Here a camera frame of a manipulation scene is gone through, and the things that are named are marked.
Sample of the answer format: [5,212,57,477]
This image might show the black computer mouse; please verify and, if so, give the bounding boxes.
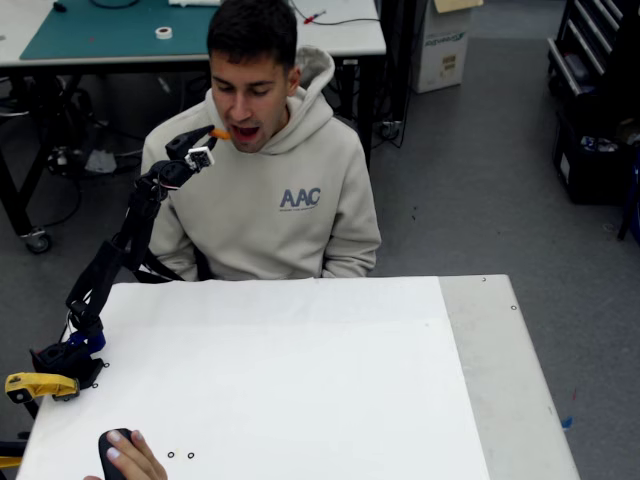
[97,427,135,480]

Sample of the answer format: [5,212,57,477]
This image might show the operator hand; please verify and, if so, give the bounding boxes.
[81,429,169,480]

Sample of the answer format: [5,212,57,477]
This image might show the white plastic bag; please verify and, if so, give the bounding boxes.
[83,147,118,174]

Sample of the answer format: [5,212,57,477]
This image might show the man in beige hoodie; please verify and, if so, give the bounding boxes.
[140,0,383,282]

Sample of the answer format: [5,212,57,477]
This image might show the green cutting mat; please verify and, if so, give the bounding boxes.
[19,0,290,61]

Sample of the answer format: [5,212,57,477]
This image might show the white paper sheet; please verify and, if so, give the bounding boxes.
[15,276,491,480]

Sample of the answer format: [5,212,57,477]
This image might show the white cardboard box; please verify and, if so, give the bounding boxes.
[411,0,485,95]

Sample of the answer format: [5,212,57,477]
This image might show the yellow black table clamp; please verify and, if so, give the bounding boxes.
[0,439,27,472]
[4,372,81,404]

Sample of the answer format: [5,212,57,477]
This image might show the black storage bin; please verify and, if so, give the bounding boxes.
[551,110,640,206]

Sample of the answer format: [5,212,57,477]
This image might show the black drawer tool cart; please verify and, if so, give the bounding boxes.
[545,0,640,104]

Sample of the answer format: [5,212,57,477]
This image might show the white gripper camera module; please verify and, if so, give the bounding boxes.
[184,145,215,173]

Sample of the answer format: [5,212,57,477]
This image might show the white workbench black frame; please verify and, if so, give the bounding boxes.
[0,0,388,254]

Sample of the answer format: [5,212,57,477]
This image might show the thin black cable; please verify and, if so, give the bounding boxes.
[289,0,382,28]

